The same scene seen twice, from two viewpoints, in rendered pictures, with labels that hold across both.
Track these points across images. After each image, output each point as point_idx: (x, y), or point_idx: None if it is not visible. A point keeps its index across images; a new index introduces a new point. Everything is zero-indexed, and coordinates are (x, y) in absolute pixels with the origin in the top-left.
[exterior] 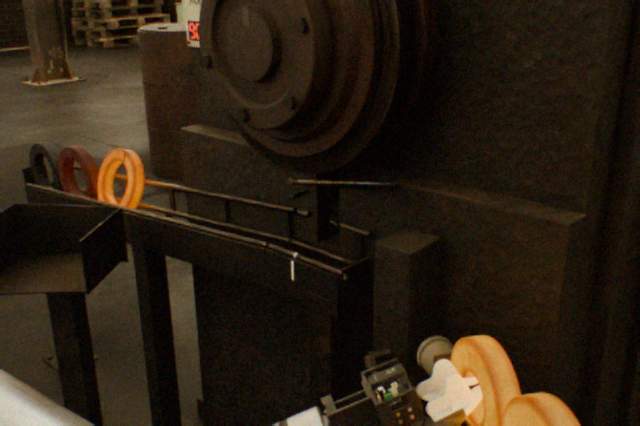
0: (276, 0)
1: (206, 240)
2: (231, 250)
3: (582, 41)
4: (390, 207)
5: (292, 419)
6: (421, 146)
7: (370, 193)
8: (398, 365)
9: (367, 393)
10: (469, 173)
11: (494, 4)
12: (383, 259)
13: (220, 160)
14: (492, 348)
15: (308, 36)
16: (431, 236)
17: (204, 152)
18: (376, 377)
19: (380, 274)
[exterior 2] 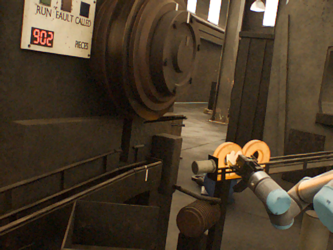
0: (189, 35)
1: (100, 194)
2: (116, 188)
3: None
4: (148, 129)
5: (264, 176)
6: None
7: (142, 125)
8: (241, 154)
9: (254, 161)
10: None
11: None
12: (177, 144)
13: (64, 140)
14: (232, 142)
15: (199, 52)
16: (165, 133)
17: (50, 138)
18: (246, 159)
19: (175, 151)
